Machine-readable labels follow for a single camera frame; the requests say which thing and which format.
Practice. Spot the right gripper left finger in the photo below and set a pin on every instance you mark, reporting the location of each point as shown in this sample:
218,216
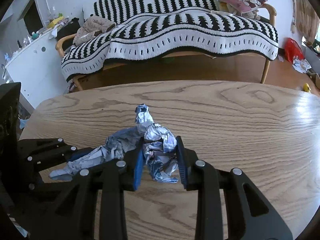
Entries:
105,199

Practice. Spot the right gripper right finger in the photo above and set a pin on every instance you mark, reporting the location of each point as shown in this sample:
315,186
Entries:
249,213

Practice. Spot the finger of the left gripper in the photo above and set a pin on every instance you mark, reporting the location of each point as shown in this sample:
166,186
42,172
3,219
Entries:
79,153

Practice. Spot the silver foil wrapper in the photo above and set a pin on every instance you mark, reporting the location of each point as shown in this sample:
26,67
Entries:
156,143

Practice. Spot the white cabinet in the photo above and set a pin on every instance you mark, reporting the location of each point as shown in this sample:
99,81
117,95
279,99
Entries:
38,68

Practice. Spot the beige clothing pile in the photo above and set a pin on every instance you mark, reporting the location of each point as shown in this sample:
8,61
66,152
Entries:
92,27

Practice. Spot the black white striped sofa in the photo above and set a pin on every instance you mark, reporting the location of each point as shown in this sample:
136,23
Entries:
146,29

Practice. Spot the red plastic bag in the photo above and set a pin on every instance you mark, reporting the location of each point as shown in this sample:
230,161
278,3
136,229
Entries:
292,50

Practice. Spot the checked curtain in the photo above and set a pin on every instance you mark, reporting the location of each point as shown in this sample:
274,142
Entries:
305,20

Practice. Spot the pink cartoon cushion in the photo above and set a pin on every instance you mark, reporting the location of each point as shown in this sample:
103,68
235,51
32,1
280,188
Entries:
244,8

